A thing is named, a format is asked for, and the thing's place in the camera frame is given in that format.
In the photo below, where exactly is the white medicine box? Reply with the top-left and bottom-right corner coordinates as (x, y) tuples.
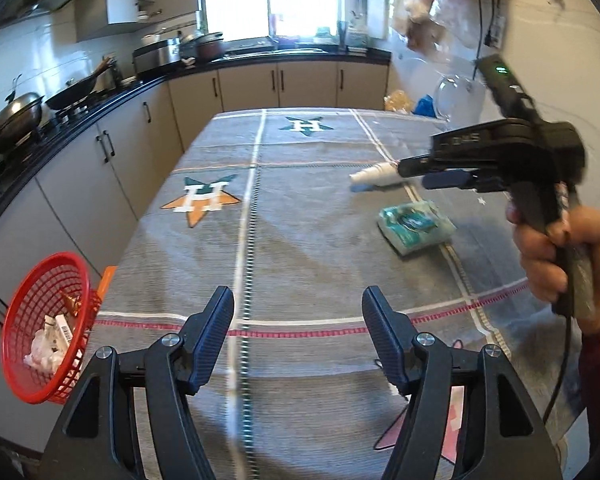
(43, 314), (73, 353)

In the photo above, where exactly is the green tissue pack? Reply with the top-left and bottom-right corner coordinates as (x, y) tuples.
(377, 200), (456, 257)

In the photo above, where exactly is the white spray bottle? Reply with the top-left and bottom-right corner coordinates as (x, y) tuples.
(349, 162), (404, 188)

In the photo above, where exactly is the white cloth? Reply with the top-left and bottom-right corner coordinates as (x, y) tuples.
(23, 329), (66, 374)

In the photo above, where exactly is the person right hand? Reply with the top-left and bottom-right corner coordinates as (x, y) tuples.
(505, 201), (600, 336)

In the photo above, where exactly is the clear glass pitcher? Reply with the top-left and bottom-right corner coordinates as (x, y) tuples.
(434, 75), (486, 129)

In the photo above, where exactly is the red plastic basket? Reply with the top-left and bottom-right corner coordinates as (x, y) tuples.
(1, 252), (102, 404)

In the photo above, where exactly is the orange stool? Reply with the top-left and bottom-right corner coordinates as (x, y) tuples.
(97, 266), (117, 300)

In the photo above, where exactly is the grey patterned tablecloth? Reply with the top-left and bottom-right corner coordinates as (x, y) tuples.
(91, 110), (581, 479)

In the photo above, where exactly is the lidded steel wok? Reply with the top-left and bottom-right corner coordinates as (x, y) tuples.
(0, 92), (43, 155)

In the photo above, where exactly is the black frying pan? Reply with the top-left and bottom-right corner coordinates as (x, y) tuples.
(45, 56), (114, 112)

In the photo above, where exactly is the dark cooking pot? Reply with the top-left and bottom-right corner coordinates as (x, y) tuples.
(180, 32), (225, 63)

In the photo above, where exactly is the silver rice cooker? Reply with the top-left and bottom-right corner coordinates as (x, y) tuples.
(132, 38), (181, 77)

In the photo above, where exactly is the black power cable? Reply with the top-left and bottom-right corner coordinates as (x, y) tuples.
(542, 314), (574, 424)

